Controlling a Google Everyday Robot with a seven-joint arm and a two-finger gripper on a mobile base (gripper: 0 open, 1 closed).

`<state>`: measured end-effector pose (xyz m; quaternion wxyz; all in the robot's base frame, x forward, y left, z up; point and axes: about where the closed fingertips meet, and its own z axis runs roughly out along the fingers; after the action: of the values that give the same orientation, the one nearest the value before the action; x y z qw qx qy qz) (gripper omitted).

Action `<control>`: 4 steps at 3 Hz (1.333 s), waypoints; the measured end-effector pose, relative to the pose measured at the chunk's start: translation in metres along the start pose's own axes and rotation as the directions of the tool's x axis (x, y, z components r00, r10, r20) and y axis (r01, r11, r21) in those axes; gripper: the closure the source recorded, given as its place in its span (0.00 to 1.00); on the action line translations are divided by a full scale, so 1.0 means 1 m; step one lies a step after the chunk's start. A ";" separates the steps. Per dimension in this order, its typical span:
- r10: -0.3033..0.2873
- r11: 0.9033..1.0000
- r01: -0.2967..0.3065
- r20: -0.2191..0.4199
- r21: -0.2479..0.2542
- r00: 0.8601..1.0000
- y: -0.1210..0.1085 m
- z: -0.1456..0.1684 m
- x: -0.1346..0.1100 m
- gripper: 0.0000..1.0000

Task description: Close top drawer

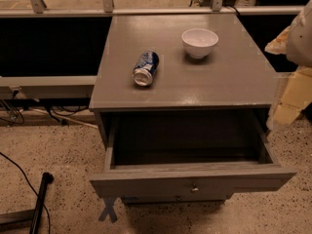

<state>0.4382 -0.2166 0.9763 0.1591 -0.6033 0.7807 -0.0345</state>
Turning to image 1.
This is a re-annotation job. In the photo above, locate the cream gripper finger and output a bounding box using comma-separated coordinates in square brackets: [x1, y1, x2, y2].
[264, 26, 290, 55]
[272, 66, 312, 126]

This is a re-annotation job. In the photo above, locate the grey top drawer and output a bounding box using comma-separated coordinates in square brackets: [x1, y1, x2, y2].
[91, 109, 296, 204]

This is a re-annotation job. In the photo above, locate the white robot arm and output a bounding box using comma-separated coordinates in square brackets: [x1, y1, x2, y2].
[265, 6, 312, 130]

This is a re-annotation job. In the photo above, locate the white ceramic bowl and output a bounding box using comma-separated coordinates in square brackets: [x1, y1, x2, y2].
[181, 28, 218, 59]

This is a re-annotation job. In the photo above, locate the grey wooden nightstand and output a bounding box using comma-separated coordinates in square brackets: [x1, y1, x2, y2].
[90, 15, 291, 204]

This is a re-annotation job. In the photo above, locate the blue crushed soda can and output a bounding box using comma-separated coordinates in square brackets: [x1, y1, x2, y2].
[133, 51, 159, 87]

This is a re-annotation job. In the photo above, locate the black metal stand leg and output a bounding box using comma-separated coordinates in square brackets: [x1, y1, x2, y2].
[0, 172, 55, 234]

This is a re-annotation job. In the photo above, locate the grey metal railing frame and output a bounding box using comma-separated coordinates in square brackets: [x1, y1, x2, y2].
[1, 0, 309, 101]

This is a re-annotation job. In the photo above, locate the cable bundle under rail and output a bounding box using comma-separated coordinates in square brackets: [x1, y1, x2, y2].
[0, 89, 98, 129]

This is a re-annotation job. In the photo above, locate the black floor cable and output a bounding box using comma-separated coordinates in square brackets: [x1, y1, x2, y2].
[0, 151, 52, 234]

